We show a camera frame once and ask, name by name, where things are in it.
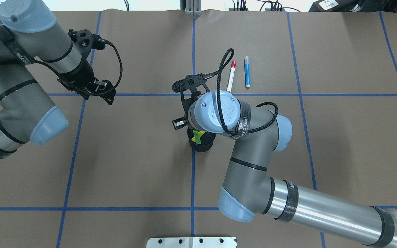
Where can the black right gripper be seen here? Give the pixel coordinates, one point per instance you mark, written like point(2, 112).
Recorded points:
point(179, 124)

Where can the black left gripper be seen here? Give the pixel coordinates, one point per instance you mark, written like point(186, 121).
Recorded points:
point(80, 74)

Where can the green highlighter pen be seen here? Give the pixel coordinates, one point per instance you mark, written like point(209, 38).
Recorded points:
point(196, 137)

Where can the yellow highlighter pen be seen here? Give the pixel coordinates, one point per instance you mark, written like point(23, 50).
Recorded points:
point(198, 135)

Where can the white red-capped marker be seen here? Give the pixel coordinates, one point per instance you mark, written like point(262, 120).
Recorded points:
point(231, 76)

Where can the blue marker pen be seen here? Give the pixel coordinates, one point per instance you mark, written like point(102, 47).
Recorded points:
point(247, 72)

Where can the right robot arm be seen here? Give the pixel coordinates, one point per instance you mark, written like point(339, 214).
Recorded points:
point(247, 190)

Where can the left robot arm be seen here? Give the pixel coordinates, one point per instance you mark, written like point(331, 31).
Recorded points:
point(29, 34)

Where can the black mesh pen cup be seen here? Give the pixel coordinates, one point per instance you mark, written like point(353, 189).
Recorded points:
point(200, 141)

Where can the aluminium frame post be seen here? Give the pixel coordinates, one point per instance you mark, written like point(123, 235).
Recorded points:
point(192, 8)

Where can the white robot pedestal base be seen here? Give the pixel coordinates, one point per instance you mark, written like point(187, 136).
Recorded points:
point(192, 242)

